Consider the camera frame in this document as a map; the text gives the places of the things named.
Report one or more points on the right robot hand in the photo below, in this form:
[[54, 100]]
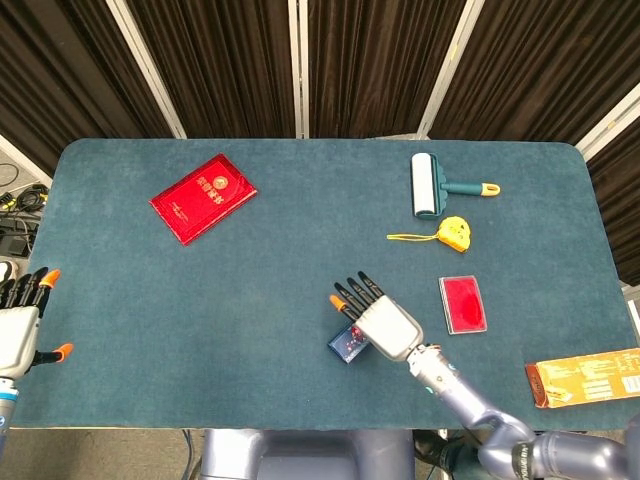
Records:
[[390, 327]]

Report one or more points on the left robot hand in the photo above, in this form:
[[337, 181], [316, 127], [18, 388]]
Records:
[[15, 335]]

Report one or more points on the blue glasses case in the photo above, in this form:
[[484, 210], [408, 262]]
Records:
[[345, 345]]

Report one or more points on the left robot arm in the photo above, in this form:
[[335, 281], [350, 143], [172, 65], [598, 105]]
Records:
[[6, 405]]

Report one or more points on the black power adapter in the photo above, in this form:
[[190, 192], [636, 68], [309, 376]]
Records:
[[12, 246]]

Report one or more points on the yellow tape measure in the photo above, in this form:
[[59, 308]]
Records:
[[456, 234]]

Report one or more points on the blue felt table cover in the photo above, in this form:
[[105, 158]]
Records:
[[280, 280]]

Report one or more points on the teal lint roller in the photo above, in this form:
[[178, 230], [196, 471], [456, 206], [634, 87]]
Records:
[[422, 185]]

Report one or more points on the grey robot torso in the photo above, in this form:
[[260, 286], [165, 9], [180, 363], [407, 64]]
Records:
[[300, 460]]

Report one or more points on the orange cardboard box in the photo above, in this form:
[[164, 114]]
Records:
[[590, 380]]

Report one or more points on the red certificate book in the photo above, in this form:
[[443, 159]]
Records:
[[202, 200]]

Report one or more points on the dark brown curtain panel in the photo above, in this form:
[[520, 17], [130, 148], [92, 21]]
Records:
[[380, 65], [225, 65], [65, 65], [540, 65], [620, 200]]

